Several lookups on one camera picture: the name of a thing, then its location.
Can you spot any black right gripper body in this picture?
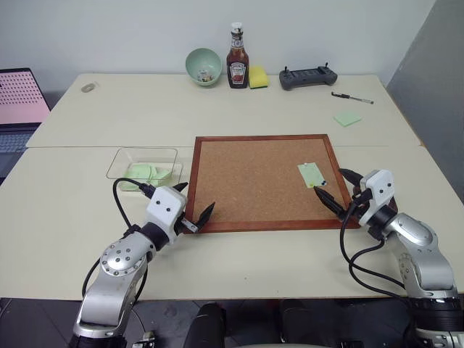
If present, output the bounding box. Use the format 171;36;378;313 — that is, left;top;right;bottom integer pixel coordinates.
341;181;368;228

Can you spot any gray remote controller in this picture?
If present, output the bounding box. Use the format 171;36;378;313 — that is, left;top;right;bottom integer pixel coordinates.
278;64;339;91

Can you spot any black pen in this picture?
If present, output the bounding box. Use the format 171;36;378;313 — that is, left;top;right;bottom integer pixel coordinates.
331;91;375;106

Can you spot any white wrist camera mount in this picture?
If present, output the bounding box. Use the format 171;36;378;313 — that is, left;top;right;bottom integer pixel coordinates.
358;169;396;228
144;186;188;243

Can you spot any ketchup bottle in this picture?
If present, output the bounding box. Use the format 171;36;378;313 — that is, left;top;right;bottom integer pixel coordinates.
225;22;250;89

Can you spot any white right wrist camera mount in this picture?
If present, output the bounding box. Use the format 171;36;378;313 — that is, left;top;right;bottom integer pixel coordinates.
358;169;396;228

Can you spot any green paper note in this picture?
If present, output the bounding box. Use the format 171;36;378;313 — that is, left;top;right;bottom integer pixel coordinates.
117;178;143;193
297;162;325;189
124;162;156;181

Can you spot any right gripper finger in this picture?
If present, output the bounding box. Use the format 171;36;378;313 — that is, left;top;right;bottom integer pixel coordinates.
338;167;363;187
314;186;345;221

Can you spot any yellow green sponge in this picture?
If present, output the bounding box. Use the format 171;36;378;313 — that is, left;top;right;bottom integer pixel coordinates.
249;65;270;91

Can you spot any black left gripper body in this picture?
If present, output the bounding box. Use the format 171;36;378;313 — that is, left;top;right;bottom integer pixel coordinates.
173;212;199;237

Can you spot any pale green bowl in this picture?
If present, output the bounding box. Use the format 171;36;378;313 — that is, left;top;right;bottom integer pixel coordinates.
185;48;223;88

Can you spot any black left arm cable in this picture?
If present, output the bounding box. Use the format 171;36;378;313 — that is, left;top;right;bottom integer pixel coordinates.
81;177;157;298

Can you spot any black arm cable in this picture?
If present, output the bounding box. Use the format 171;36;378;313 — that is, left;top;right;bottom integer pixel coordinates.
81;177;157;298
339;190;416;299

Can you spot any green sticky note pad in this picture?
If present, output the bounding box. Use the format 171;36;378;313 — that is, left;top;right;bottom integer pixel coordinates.
333;111;363;128

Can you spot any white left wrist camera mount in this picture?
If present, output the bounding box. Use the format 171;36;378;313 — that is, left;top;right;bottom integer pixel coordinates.
144;186;188;243

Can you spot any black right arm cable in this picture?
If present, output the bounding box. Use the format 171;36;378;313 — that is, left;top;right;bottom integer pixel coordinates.
339;190;416;299

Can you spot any clear plastic tray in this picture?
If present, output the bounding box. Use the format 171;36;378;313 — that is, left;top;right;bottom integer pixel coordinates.
105;146;184;195

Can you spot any laptop with pink screen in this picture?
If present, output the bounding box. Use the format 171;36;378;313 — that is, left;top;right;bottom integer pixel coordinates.
0;67;51;183

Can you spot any dark rounded shape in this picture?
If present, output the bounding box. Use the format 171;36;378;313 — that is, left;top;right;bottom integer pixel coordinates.
183;302;228;348

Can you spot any wood framed cork board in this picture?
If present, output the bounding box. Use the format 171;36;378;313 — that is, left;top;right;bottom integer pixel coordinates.
182;133;362;235

